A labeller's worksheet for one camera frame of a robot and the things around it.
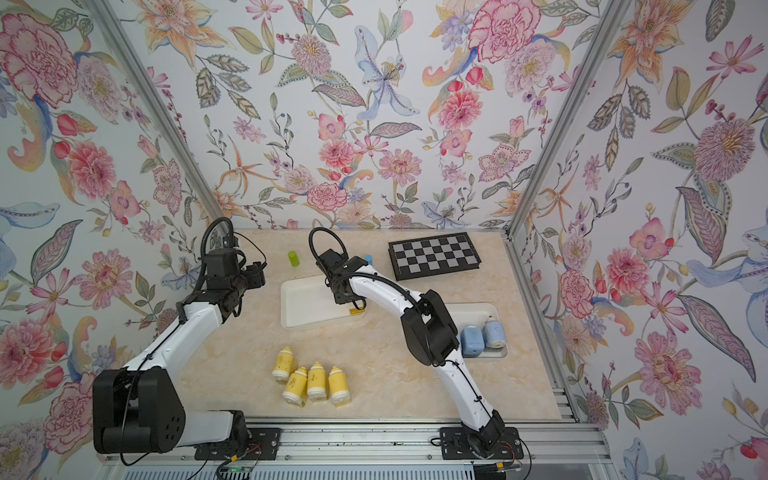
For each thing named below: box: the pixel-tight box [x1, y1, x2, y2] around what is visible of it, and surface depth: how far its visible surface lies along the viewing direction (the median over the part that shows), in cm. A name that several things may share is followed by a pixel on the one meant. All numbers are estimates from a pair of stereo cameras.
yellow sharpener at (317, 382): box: [307, 361, 327, 400], surface depth 78 cm
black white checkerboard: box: [388, 232, 482, 281], surface depth 112 cm
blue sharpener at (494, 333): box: [482, 315, 507, 349], surface depth 86 cm
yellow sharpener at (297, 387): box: [282, 366, 308, 407], surface depth 78 cm
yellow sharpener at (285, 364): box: [272, 346, 298, 383], surface depth 81 cm
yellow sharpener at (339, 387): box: [328, 366, 351, 408], surface depth 78 cm
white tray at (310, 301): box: [280, 274, 367, 330], surface depth 99 cm
